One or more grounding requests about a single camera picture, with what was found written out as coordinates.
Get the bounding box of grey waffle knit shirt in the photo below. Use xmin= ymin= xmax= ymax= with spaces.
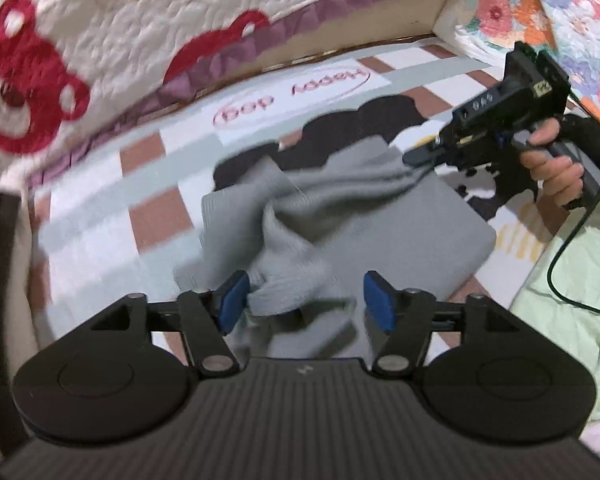
xmin=174 ymin=136 xmax=495 ymax=360

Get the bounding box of person's right hand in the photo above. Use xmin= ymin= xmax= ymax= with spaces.
xmin=519 ymin=118 xmax=584 ymax=207

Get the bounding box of black patterned cloth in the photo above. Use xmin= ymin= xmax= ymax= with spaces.
xmin=212 ymin=94 xmax=512 ymax=224

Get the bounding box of checkered bed sheet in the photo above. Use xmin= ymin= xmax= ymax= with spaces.
xmin=26 ymin=41 xmax=556 ymax=356

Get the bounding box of floral fabric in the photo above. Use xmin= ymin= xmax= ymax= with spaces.
xmin=460 ymin=0 xmax=600 ymax=118

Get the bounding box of cream folded bottom garment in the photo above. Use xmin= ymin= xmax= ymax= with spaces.
xmin=5 ymin=200 xmax=38 ymax=365

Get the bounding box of red bear quilted blanket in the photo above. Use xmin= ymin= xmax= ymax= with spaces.
xmin=0 ymin=0 xmax=384 ymax=179

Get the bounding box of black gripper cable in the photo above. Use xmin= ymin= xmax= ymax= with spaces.
xmin=546 ymin=84 xmax=600 ymax=319

